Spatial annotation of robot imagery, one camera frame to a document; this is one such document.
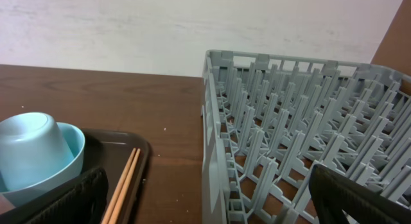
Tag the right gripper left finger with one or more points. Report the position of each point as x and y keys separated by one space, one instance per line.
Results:
x=80 y=200

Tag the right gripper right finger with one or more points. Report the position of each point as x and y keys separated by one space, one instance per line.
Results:
x=335 y=196

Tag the light blue bowl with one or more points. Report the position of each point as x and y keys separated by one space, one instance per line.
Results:
x=76 y=142

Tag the light blue cup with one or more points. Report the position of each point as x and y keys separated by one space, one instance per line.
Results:
x=32 y=149

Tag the white pink cup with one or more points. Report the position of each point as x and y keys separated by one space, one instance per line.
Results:
x=5 y=205

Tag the grey dishwasher rack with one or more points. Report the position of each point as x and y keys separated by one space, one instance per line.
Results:
x=268 y=119

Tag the left wooden chopstick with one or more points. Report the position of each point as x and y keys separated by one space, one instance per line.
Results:
x=116 y=191

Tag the dark brown serving tray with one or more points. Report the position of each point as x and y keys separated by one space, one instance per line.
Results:
x=111 y=150

